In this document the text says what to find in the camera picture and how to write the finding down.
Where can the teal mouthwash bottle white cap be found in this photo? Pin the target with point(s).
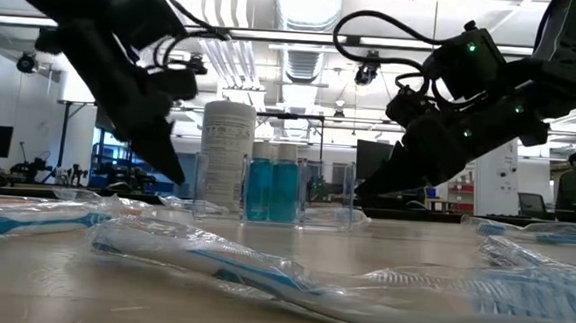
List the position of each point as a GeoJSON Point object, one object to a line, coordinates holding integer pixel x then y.
{"type": "Point", "coordinates": [284, 191]}
{"type": "Point", "coordinates": [258, 190]}

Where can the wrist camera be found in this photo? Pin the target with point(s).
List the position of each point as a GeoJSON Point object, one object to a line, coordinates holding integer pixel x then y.
{"type": "Point", "coordinates": [177, 83]}
{"type": "Point", "coordinates": [405, 107]}

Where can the black office chair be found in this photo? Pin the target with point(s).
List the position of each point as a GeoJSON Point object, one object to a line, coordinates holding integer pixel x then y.
{"type": "Point", "coordinates": [532, 204]}

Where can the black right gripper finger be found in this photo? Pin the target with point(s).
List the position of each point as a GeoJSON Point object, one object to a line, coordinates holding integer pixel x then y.
{"type": "Point", "coordinates": [390, 175]}

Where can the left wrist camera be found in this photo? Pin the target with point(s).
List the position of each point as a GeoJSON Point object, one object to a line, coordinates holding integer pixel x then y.
{"type": "Point", "coordinates": [177, 83]}

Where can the black computer monitor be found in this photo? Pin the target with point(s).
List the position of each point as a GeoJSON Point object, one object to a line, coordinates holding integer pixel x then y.
{"type": "Point", "coordinates": [371, 154]}

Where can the red shelf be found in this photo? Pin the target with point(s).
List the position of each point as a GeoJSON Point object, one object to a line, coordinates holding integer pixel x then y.
{"type": "Point", "coordinates": [460, 207]}

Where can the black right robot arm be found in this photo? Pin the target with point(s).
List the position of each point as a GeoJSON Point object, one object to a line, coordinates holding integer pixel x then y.
{"type": "Point", "coordinates": [564, 63]}

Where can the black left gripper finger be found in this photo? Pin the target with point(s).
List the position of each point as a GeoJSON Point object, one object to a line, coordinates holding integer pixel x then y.
{"type": "Point", "coordinates": [161, 151]}

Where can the silver ceiling duct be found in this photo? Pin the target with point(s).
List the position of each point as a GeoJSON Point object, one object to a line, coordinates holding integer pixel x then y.
{"type": "Point", "coordinates": [307, 7]}

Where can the black ceiling spotlight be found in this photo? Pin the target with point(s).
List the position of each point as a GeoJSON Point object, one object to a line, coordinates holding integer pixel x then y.
{"type": "Point", "coordinates": [366, 73]}
{"type": "Point", "coordinates": [26, 63]}
{"type": "Point", "coordinates": [197, 66]}

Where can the clear acrylic organiser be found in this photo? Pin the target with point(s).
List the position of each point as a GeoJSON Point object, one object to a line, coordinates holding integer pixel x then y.
{"type": "Point", "coordinates": [201, 186]}

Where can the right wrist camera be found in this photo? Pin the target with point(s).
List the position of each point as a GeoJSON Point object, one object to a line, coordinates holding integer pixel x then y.
{"type": "Point", "coordinates": [405, 107]}

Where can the white cabinet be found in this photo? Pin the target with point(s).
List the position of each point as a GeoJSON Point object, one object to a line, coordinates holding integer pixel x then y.
{"type": "Point", "coordinates": [501, 189]}

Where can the white yellow wipes canister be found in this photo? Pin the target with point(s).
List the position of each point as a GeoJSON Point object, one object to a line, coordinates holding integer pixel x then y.
{"type": "Point", "coordinates": [227, 128]}

